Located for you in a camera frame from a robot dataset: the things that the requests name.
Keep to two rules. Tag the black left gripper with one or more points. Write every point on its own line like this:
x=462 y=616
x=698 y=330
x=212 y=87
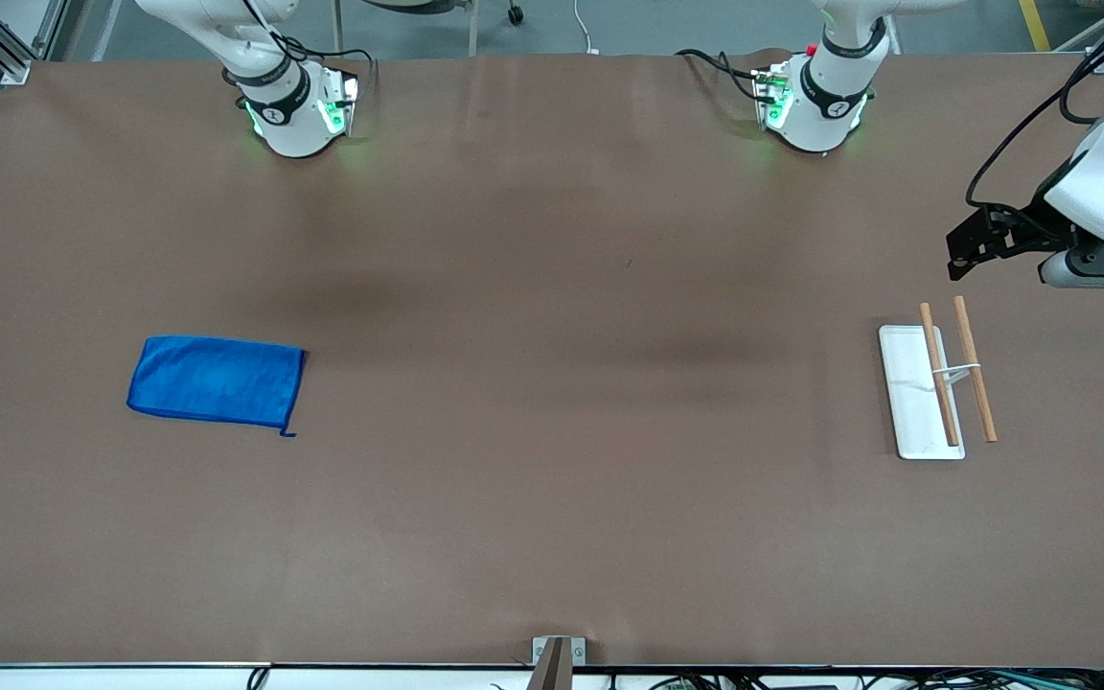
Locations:
x=1030 y=225

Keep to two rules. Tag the blue microfibre towel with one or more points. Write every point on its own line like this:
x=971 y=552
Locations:
x=217 y=381

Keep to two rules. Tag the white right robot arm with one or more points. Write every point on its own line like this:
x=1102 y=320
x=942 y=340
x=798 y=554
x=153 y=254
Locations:
x=293 y=115

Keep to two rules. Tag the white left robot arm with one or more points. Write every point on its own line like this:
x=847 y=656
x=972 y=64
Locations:
x=830 y=96

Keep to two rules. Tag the wooden rack rod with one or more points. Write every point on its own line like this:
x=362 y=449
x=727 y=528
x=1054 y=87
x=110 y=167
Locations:
x=977 y=374
x=939 y=379

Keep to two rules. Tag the white rack rod support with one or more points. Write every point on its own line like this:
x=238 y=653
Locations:
x=956 y=373

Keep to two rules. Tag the brown table cover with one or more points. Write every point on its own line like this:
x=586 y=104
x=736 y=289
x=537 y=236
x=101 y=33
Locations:
x=552 y=383

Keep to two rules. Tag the chair base with caster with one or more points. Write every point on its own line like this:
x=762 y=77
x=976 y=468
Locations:
x=516 y=14

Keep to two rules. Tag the aluminium frame profile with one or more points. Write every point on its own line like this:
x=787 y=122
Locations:
x=1103 y=63
x=15 y=72

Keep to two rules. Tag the white table edge rail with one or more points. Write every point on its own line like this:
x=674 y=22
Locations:
x=130 y=678

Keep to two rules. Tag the grey metal table bracket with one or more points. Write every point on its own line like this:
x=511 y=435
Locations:
x=578 y=652

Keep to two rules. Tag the grey-brown camera post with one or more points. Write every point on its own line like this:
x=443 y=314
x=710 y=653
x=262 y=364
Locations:
x=552 y=666

